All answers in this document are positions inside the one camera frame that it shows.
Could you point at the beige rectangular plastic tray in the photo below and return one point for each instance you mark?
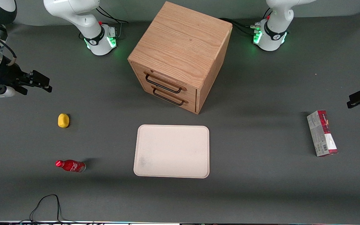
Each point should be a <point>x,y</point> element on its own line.
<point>172,151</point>

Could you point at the yellow lemon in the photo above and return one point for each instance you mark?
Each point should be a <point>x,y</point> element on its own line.
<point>63,120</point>

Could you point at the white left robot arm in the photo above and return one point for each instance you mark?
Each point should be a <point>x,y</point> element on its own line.
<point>273,28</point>

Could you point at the wooden drawer cabinet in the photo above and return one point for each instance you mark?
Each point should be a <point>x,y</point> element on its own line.
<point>180,40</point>

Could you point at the red and grey carton box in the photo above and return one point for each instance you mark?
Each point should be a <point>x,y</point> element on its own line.
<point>322,134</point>

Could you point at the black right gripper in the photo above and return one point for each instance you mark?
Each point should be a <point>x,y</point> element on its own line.
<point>7,76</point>

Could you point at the red coke bottle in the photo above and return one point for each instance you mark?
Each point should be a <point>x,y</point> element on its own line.
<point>72,166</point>

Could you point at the wooden drawer front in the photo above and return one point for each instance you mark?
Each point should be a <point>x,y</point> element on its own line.
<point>189,104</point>
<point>167,79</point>

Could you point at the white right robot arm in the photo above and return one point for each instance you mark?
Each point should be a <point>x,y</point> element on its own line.
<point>73,12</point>

